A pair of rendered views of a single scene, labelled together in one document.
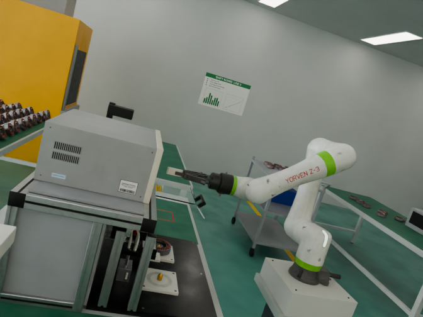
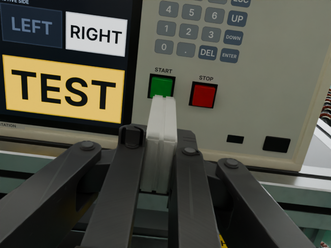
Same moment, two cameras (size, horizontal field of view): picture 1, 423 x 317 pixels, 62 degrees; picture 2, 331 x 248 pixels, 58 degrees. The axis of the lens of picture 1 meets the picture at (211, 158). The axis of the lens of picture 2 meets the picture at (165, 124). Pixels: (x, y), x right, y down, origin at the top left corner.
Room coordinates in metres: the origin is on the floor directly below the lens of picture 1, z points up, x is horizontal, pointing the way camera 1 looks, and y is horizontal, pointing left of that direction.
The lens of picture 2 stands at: (1.52, -0.02, 1.25)
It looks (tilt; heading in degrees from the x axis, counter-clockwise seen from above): 22 degrees down; 101
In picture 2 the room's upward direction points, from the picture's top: 8 degrees clockwise
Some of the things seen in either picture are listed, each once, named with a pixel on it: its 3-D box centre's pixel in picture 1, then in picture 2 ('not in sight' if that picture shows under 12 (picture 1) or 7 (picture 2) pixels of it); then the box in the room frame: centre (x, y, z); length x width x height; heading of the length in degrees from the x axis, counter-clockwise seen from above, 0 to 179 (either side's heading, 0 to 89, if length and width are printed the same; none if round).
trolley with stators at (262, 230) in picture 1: (275, 205); not in sight; (4.03, -0.89, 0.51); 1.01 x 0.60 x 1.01; 13
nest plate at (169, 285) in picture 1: (158, 280); not in sight; (1.29, 0.06, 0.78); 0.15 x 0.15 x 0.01; 13
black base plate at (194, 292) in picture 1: (153, 267); not in sight; (1.41, 0.10, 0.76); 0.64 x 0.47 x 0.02; 13
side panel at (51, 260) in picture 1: (47, 259); not in sight; (1.00, 0.41, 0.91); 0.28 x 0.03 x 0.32; 103
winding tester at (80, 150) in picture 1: (107, 151); (118, 21); (1.35, 0.41, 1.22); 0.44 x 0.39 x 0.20; 13
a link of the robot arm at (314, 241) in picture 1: (311, 245); not in sight; (1.58, -0.57, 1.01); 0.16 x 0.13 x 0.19; 21
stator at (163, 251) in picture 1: (158, 246); not in sight; (1.53, 0.12, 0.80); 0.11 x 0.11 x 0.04
